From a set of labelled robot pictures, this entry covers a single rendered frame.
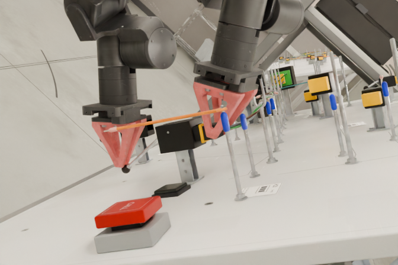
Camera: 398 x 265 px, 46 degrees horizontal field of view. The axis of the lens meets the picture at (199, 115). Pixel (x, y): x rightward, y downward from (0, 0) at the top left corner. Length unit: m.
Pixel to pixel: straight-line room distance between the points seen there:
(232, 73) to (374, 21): 1.13
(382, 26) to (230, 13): 1.11
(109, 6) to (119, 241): 0.36
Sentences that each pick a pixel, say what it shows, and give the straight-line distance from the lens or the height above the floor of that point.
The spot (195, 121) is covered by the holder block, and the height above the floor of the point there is 1.16.
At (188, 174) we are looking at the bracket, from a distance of 0.68.
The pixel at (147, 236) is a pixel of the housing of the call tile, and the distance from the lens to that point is 0.44.
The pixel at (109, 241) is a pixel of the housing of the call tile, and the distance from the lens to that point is 0.45.
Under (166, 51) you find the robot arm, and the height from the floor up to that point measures 1.21.
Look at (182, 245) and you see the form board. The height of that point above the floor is 1.15.
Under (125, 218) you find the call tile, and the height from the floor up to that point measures 1.12.
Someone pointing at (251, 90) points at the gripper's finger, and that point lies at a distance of 0.64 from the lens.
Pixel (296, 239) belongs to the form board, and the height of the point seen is 1.23.
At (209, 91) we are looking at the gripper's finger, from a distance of 0.62.
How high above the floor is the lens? 1.33
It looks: 14 degrees down
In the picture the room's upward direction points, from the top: 43 degrees clockwise
